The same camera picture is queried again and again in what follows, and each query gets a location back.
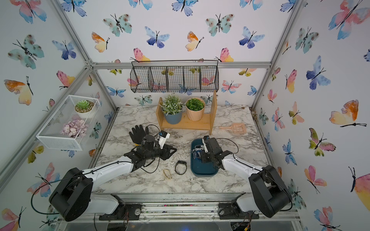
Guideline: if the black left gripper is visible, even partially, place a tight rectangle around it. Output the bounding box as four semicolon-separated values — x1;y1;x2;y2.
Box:
145;144;177;161

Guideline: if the black digital watch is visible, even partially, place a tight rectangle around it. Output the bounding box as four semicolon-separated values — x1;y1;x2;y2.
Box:
174;160;188;176

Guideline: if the blue round watch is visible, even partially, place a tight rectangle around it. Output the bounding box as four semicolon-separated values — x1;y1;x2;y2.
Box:
192;145;204;160

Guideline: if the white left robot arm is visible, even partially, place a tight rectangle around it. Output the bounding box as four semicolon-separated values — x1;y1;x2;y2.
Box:
49;131;177;221

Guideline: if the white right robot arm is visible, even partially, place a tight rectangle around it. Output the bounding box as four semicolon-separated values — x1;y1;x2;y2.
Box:
200;136;293;219

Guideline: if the dark teal storage box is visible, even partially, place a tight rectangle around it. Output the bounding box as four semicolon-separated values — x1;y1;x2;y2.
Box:
190;139;218;178

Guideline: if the black and yellow work glove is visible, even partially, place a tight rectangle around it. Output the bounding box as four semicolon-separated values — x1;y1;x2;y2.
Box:
129;125;149;145

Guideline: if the wooden plant shelf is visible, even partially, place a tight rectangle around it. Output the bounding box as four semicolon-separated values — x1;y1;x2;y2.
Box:
156;90;217;135

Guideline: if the blue plant pot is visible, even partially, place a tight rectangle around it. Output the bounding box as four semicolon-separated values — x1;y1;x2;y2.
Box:
164;112;183;125

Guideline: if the pink plant pot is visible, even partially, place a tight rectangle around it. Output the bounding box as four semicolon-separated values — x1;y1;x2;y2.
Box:
185;98;205;121

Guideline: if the green leafy plant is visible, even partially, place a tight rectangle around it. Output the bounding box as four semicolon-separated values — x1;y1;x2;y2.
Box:
160;94;183;115

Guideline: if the green moss plant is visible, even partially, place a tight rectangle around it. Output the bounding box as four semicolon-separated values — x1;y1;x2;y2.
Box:
186;98;205;111

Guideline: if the succulent in white pot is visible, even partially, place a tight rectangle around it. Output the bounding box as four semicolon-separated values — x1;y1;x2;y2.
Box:
74;100;95;119

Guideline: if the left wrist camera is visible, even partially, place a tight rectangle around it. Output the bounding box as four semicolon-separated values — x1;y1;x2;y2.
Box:
158;131;170;149

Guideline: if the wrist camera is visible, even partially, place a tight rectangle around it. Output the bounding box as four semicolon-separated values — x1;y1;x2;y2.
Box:
158;131;170;149
202;138;208;153

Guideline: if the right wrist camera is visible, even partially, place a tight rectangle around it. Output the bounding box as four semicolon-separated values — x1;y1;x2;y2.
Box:
202;138;208;153

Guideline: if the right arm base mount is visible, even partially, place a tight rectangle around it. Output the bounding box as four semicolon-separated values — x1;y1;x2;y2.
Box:
217;193;260;220

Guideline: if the aluminium front rail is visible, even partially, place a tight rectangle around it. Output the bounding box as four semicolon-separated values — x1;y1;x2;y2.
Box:
67;193;300;223

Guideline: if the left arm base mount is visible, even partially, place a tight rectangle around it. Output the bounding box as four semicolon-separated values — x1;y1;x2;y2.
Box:
99;194;142;222

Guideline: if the black wire wall basket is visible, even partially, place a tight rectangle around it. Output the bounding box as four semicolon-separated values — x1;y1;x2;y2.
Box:
128;60;219;95

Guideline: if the white mesh wall shelf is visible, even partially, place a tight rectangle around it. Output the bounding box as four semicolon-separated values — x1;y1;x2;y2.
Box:
36;95;101;151

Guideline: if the aluminium frame post left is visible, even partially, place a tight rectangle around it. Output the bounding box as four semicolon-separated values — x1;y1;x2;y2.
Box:
50;0;118;112

